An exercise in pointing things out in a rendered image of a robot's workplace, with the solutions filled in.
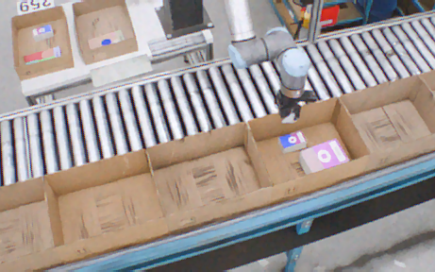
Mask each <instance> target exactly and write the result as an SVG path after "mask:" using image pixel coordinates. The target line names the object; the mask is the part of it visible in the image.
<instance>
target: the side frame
mask: <svg viewBox="0 0 435 272"><path fill-rule="evenodd" d="M434 176H435V159H432V160H429V161H424V162H421V163H418V164H415V165H413V166H410V167H407V168H404V169H401V170H398V171H396V172H392V173H390V174H387V175H384V176H381V177H378V178H373V179H370V180H367V181H364V182H361V183H358V184H356V185H355V186H352V187H349V188H346V189H343V190H340V191H338V192H334V193H331V194H328V195H323V196H320V197H316V198H314V199H311V200H308V201H305V202H301V203H298V204H295V205H292V206H290V207H286V208H283V209H280V210H277V211H274V212H268V213H266V214H263V215H260V216H256V217H253V218H250V219H247V220H244V221H242V222H238V223H235V224H232V225H228V226H225V227H221V228H219V229H215V230H212V231H208V232H205V233H199V234H196V235H193V236H190V237H187V238H184V239H181V240H177V241H174V242H172V243H166V244H163V245H160V246H155V247H152V248H149V249H143V250H140V251H138V252H135V253H131V254H128V255H123V256H121V257H117V258H114V259H111V260H106V261H103V262H100V263H96V264H90V265H86V266H84V267H81V268H78V269H77V268H76V269H73V270H70V271H67V272H141V271H143V270H146V269H149V268H155V267H158V266H161V265H164V264H168V263H171V262H177V261H179V260H183V259H186V258H189V257H191V256H194V255H197V254H203V253H206V252H209V251H213V250H215V249H218V248H221V247H226V246H229V245H232V244H235V243H238V242H244V241H247V240H250V239H253V238H256V237H259V236H261V235H264V234H267V233H271V232H274V231H277V230H282V229H285V228H287V227H290V226H293V225H297V224H300V223H303V222H306V221H309V220H311V219H314V218H317V217H320V216H323V215H326V214H328V213H331V212H334V211H337V210H339V209H342V208H345V207H348V206H351V205H355V204H358V203H361V202H363V201H366V200H369V199H371V198H374V197H377V196H383V195H386V194H388V193H390V192H393V191H395V190H396V189H399V188H402V187H405V186H408V185H411V184H413V183H416V182H419V181H421V180H424V179H429V178H432V177H434Z"/></svg>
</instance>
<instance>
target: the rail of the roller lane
mask: <svg viewBox="0 0 435 272"><path fill-rule="evenodd" d="M433 15H435V10H432V11H430V10H429V11H426V12H422V13H418V14H414V15H411V16H409V15H407V16H404V17H400V18H395V19H392V20H389V21H381V22H377V23H373V24H369V25H364V26H360V27H357V26H355V27H351V28H347V29H344V30H340V31H336V32H332V33H328V34H325V35H321V36H320V35H317V38H316V42H314V41H312V42H309V40H307V38H305V39H301V40H297V41H294V42H295V44H296V46H302V47H303V48H304V50H305V52H306V53H308V52H307V50H306V46H307V45H308V44H309V43H313V44H314V45H315V47H316V48H317V50H319V49H318V47H317V43H318V42H319V41H326V44H327V45H328V42H329V41H330V40H331V39H336V40H337V41H338V43H339V44H340V45H341V43H340V38H341V37H342V36H346V37H347V38H348V40H349V41H350V39H349V38H350V36H351V35H352V34H354V33H358V34H359V36H360V34H361V33H362V32H365V31H367V32H368V33H369V35H370V36H371V31H372V30H374V29H376V28H377V29H378V30H379V31H380V32H381V29H382V28H383V27H384V26H388V27H389V29H391V27H392V26H394V25H398V26H399V27H400V26H401V25H402V24H403V23H405V22H408V23H409V24H410V22H411V21H413V20H416V21H418V22H419V23H420V22H421V20H422V19H423V18H428V20H429V19H430V17H431V16H433ZM360 38H361V37H360ZM371 38H372V36H371ZM372 39H373V38H372ZM350 42H351V41H350ZM328 47H329V45H328ZM225 63H228V64H230V66H231V68H232V71H235V68H234V66H233V64H232V62H231V59H230V57H227V58H224V59H214V60H210V61H206V62H202V63H198V64H194V65H190V66H186V67H182V68H178V69H175V70H170V71H166V72H162V73H158V74H154V75H152V76H147V77H143V78H139V79H135V80H132V81H128V82H124V83H120V84H116V85H112V86H108V87H105V88H101V89H97V90H93V91H90V92H86V93H80V94H76V95H72V96H68V97H65V98H61V99H57V100H54V101H50V102H47V103H45V104H39V105H36V106H32V107H29V108H25V109H21V110H15V111H12V112H8V113H5V114H1V115H0V123H1V122H3V121H9V122H11V128H14V122H13V120H14V119H15V118H16V117H22V118H23V119H24V118H25V119H26V121H27V116H28V115H29V114H30V113H35V114H37V115H38V122H40V121H41V117H40V113H41V111H44V110H47V111H50V113H51V118H54V112H53V110H54V108H55V107H63V109H64V114H67V112H66V105H67V104H69V103H75V104H76V106H77V111H80V108H79V102H80V101H81V100H84V99H86V100H89V101H90V104H91V108H92V107H93V105H92V99H93V98H94V97H95V96H101V97H102V98H103V102H104V104H107V100H106V95H107V94H108V93H113V94H115V96H116V101H118V100H120V98H119V95H118V93H119V92H120V91H121V90H128V92H129V97H132V93H131V89H132V88H133V87H135V86H139V87H141V89H142V94H145V90H144V85H145V84H147V83H153V84H155V89H156V90H159V86H158V81H159V80H160V79H166V80H167V81H168V85H169V87H171V86H172V83H171V78H172V77H174V76H179V77H180V79H181V82H182V83H185V81H184V78H183V76H184V75H185V74H186V73H192V74H193V77H194V80H197V76H196V72H197V71H198V70H205V71H206V73H207V76H208V77H210V75H209V68H210V67H213V66H216V67H217V68H218V69H219V72H220V74H222V73H223V72H222V69H221V67H222V65H223V64H225Z"/></svg>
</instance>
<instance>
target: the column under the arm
mask: <svg viewBox="0 0 435 272"><path fill-rule="evenodd" d="M154 11H155V12H156V14H157V16H158V18H159V22H160V24H161V27H162V29H163V31H164V33H163V34H164V36H165V38H166V41H169V40H170V39H173V38H176V37H180V36H184V35H188V34H192V33H194V32H198V31H202V30H206V29H210V28H213V27H214V25H213V23H212V21H211V19H210V17H209V15H208V14H207V12H206V8H205V6H204V3H203V0H162V7H158V8H154Z"/></svg>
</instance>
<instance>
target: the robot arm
mask: <svg viewBox="0 0 435 272"><path fill-rule="evenodd" d="M224 5H225V13H226V21H227V25H228V30H229V35H230V41H231V44H230V45H229V46H228V48H227V50H228V55H229V57H230V59H231V62H232V64H233V65H234V67H235V68H237V69H242V68H248V67H250V66H253V65H257V64H261V63H264V62H268V61H272V60H276V62H277V64H278V66H279V68H280V69H281V80H280V89H277V93H276V95H275V100H274V104H277V106H279V107H278V114H279V116H280V118H284V117H287V118H285V119H284V120H282V123H290V124H291V123H294V122H295V121H296V120H299V119H300V116H301V103H299V101H306V102H313V104H315V102H316V101H317V100H318V96H317V93H316V92H315V91H314V90H306V89H305V84H306V78H307V73H308V69H309V67H310V61H309V57H308V55H307V54H306V53H305V52H304V51H302V50H300V49H298V47H297V46H296V44H295V42H294V41H293V37H292V35H291V34H290V33H289V32H288V30H287V29H285V28H283V27H276V28H273V29H272V30H270V31H268V32H267V34H266V35H265V37H262V38H258V39H257V36H256V33H255V29H254V25H253V20H252V15H251V10H250V6H249V2H248V0H224Z"/></svg>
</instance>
